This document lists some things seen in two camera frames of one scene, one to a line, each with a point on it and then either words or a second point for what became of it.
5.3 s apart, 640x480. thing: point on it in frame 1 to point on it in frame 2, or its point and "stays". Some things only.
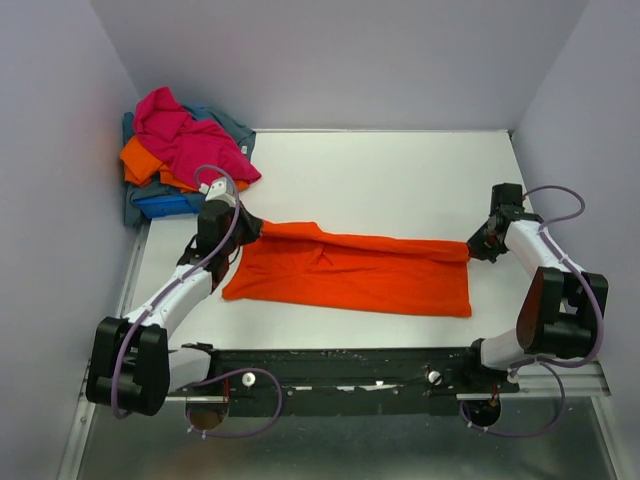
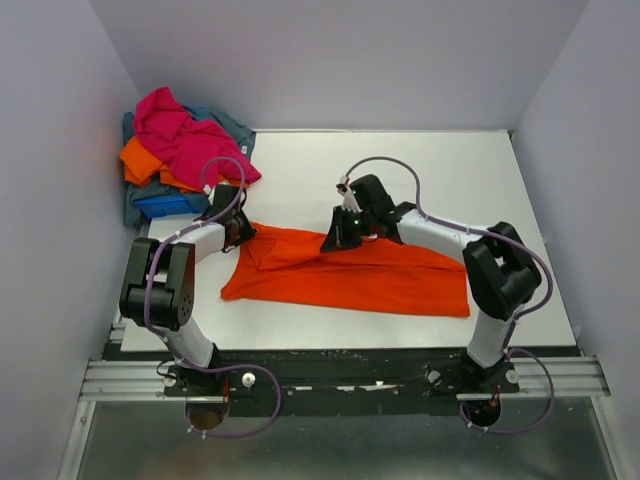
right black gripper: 478,250 to 336,237
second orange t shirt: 140,168 stays
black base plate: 346,382 stays
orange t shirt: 298,264 stays
